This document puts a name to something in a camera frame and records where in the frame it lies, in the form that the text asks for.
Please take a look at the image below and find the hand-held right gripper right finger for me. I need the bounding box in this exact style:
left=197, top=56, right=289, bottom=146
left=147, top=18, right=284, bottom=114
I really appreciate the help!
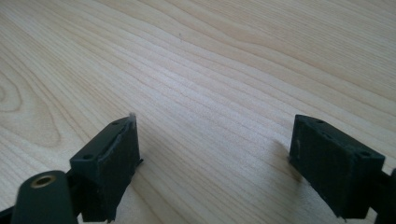
left=288, top=114, right=387, bottom=220

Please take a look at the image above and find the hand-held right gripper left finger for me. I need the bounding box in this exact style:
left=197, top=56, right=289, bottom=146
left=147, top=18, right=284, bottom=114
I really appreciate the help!
left=68, top=112, right=144, bottom=224

